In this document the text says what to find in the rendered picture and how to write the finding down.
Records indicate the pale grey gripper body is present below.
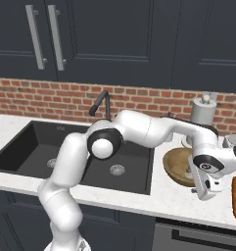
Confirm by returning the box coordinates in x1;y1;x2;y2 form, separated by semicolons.
187;155;213;202

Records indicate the wooden bowl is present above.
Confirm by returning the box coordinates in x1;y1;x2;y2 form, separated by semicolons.
162;147;203;188

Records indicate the black sink tap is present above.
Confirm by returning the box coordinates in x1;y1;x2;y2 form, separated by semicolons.
88;89;113;121

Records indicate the dark cupboard door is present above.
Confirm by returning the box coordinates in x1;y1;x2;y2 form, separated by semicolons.
44;0;182;90
169;0;236;95
0;0;59;82
0;187;121;251

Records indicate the black kitchen sink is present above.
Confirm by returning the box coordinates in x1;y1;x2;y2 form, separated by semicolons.
0;120;156;196

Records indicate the dark lower cupboard door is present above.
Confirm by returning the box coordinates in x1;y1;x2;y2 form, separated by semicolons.
0;187;121;251

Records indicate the grey metal pot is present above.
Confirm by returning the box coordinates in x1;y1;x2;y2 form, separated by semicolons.
221;133;236;152

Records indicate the grey dishwasher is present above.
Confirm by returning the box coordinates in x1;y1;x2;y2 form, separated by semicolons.
151;217;236;251

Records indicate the dark narrow lower cupboard panel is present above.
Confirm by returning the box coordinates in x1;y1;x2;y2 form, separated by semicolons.
117;209;157;251

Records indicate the black dishwasher handle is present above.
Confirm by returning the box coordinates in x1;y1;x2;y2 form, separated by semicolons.
170;227;236;251

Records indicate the grey bar cupboard handle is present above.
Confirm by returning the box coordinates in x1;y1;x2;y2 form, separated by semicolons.
46;4;68;73
24;4;48;71

